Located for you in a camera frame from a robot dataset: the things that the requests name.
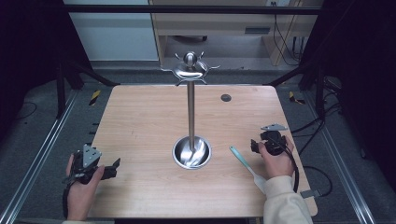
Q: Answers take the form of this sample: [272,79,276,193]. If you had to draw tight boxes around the dark curtain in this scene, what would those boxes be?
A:
[0,0,93,142]
[298,0,396,190]

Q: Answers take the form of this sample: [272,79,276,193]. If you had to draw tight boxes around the person's left hand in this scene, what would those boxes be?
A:
[65,153,106,222]

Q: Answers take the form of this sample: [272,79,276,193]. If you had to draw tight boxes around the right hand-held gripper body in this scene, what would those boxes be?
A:
[259,123,290,157]

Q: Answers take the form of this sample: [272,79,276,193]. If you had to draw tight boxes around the stainless steel utensil rack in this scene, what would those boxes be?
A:
[160,50,221,171]

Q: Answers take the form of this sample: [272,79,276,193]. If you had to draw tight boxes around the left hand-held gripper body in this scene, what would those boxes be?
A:
[63,143,106,185]

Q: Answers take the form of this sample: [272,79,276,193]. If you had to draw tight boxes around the black hanging cables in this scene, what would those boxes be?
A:
[271,1,306,67]

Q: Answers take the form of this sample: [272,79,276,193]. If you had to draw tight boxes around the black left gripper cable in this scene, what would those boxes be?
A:
[62,178,76,219]

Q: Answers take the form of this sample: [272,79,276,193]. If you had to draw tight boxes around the yellow black tape piece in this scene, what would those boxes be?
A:
[287,90,306,105]
[88,89,103,107]

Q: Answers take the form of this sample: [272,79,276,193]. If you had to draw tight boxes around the black floor cables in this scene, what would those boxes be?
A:
[290,101,344,198]

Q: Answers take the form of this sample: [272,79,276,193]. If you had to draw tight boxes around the black metal stand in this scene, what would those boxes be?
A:
[266,61,327,119]
[55,59,121,119]

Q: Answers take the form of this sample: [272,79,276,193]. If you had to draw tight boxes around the white cabinet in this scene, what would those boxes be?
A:
[63,0,160,62]

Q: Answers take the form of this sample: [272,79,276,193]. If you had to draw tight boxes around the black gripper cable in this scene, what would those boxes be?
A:
[270,136,301,194]
[62,178,76,219]

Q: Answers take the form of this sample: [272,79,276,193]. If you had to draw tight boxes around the person's right hand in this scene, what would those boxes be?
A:
[257,135,296,189]

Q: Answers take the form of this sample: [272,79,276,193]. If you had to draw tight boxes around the light wooden desk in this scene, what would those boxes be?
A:
[148,0,319,67]

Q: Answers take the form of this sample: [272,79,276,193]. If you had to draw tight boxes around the teal handled white spatula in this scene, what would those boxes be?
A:
[229,146,268,195]

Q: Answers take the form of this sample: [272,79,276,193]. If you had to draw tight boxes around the aluminium floor rail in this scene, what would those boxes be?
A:
[302,90,378,224]
[0,89,80,224]

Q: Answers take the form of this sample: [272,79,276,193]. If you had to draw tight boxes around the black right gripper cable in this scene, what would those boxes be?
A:
[270,136,301,194]

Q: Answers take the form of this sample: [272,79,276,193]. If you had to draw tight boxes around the grey cable plug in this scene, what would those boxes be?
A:
[300,189,322,200]

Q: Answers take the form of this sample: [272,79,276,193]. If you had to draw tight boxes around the black horizontal frame bar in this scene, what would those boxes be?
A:
[62,4,322,16]

